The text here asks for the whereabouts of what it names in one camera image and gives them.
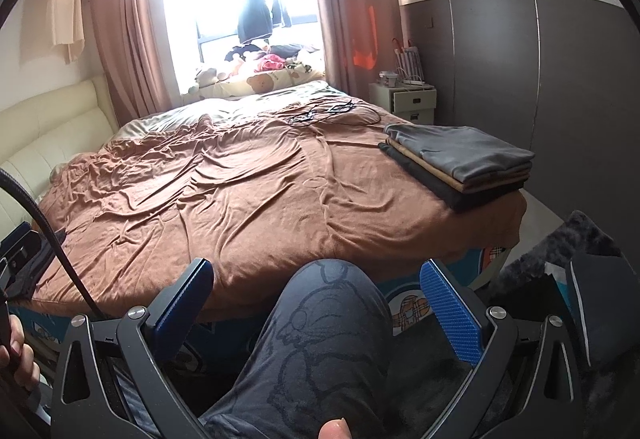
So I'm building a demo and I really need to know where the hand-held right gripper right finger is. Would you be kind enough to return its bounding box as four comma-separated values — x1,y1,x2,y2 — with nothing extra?
419,259,586,439

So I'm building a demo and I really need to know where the person's left hand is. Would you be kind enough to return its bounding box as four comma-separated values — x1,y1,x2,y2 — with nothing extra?
0,319,41,390

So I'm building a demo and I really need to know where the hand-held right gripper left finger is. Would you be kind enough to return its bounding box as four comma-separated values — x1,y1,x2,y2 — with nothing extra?
50,257,216,439

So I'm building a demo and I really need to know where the white slotted rack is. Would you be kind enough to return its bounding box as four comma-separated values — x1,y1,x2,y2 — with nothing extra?
392,39,426,84

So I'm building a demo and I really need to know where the dark hanging garment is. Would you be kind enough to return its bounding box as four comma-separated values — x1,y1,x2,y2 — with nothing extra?
237,0,273,44
270,0,293,28

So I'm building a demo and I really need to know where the white plush toy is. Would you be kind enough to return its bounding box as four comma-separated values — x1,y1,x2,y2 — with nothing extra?
192,66,221,90

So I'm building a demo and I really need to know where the black braided cable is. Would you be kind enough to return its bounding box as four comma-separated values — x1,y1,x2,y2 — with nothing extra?
0,169,108,320

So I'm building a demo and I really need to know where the person's right hand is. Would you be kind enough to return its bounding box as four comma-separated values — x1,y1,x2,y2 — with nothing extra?
319,418,354,439

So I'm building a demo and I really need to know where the brown blanket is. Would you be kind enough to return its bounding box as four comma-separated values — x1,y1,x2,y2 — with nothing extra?
32,81,528,315

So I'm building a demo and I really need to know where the cream upholstered headboard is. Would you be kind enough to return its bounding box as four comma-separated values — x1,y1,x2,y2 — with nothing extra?
0,74,121,245

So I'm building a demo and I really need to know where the tangle of black cables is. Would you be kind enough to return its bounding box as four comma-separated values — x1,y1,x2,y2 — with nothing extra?
287,100,383,127

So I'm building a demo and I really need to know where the person's leg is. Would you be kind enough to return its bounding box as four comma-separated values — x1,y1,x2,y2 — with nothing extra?
197,259,401,439

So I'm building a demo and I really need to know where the black folded garment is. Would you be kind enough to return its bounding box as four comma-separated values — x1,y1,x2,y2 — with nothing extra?
377,141,526,214

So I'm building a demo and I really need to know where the tan folded garment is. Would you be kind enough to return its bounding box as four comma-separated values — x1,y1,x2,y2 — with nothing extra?
385,139,531,194

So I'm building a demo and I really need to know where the grey t-shirt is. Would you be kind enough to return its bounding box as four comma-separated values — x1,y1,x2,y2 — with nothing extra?
384,123,536,184

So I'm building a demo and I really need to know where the white nightstand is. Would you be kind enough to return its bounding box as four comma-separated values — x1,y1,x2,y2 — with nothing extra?
369,81,438,124

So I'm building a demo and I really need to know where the pale green bed sheet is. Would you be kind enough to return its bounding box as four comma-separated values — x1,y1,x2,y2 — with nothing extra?
112,80,351,140

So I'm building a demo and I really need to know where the cream hanging cloth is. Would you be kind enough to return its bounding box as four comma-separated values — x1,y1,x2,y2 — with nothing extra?
20,0,86,64

